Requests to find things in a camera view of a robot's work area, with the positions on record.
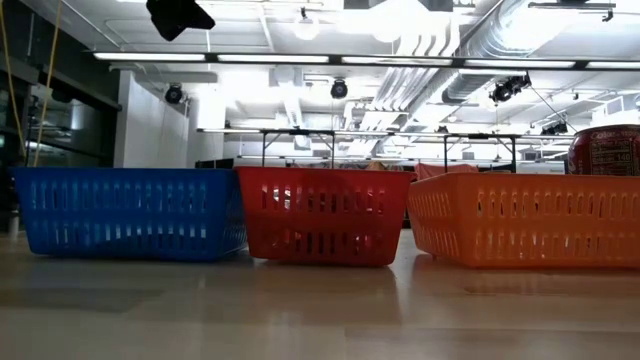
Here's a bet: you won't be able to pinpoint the round white pendant lamp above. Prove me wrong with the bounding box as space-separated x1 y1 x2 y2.
292 7 321 41

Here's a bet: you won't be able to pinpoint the black monitor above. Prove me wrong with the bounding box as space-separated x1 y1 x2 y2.
194 158 235 170

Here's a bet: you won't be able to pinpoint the black folding table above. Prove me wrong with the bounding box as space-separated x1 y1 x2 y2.
259 128 336 170
443 132 518 174

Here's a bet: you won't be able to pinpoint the blue plastic basket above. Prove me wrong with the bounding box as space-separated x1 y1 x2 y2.
12 167 250 264

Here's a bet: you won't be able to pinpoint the red plastic basket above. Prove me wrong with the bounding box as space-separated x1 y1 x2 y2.
234 166 416 268

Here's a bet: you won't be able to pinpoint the red cloth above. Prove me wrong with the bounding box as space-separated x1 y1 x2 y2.
414 163 479 181

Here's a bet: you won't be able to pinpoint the black spotlight cluster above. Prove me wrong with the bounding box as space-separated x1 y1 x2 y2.
489 73 532 105

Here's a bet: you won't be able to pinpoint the black track spotlights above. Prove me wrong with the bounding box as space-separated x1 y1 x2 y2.
539 119 570 136

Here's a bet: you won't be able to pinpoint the orange plastic basket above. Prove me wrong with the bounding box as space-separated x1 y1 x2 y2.
405 171 640 270

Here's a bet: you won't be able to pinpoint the red soda can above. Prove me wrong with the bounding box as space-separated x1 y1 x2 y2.
567 123 640 177

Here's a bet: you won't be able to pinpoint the yellow cable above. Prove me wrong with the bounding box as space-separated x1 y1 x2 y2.
0 0 27 157
33 0 62 167

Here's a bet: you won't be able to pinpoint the silver ventilation duct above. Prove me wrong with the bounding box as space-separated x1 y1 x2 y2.
442 0 566 105

